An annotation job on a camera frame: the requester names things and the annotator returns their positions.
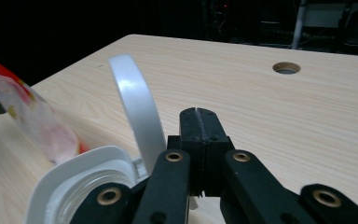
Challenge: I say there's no white and red spout pouch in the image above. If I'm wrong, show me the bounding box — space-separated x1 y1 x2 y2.
0 42 91 165

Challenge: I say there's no white flip-lid container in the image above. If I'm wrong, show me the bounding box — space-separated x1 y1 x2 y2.
24 54 169 224

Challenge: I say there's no white desk leg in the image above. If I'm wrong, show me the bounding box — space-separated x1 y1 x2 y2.
291 0 310 50

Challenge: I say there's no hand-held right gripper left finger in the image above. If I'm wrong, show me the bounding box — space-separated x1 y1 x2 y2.
131 106 207 224

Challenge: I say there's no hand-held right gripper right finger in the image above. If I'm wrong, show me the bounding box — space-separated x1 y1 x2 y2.
198 107 321 224

